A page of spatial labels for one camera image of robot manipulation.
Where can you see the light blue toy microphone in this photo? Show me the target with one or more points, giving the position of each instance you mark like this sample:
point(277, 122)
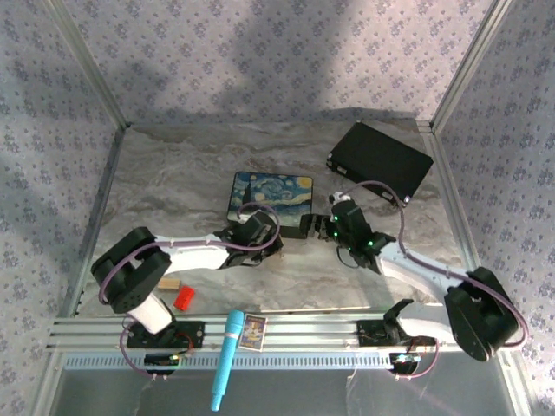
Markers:
point(227, 355)

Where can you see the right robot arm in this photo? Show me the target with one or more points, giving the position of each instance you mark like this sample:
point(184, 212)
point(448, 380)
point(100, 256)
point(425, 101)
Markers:
point(416, 265)

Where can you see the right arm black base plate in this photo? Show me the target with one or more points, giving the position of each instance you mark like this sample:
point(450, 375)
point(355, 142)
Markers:
point(368, 333)

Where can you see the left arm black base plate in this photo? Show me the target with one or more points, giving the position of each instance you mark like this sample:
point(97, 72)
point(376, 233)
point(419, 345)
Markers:
point(191, 333)

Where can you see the black ribbed case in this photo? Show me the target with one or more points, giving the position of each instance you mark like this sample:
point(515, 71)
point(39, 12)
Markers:
point(381, 162)

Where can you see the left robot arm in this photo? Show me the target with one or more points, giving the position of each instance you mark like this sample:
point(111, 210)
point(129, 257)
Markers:
point(195, 255)

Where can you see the small picture card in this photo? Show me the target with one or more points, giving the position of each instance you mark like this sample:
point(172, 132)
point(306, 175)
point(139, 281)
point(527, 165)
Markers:
point(252, 333)

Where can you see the starry night mouse pad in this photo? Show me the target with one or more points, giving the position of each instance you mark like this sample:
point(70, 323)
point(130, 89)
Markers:
point(271, 195)

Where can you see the wooden block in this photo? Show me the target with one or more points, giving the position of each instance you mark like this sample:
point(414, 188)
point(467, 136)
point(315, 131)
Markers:
point(168, 284)

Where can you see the aluminium frame post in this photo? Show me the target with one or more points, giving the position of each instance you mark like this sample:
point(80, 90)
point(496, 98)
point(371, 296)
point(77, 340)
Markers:
point(468, 65)

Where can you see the aluminium front rail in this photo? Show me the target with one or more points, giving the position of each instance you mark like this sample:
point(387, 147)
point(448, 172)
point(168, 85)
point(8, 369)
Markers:
point(303, 331)

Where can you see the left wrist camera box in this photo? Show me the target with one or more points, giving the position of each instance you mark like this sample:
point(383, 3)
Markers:
point(258, 224)

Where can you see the red toy brick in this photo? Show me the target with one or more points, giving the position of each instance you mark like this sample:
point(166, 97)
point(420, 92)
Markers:
point(184, 297)

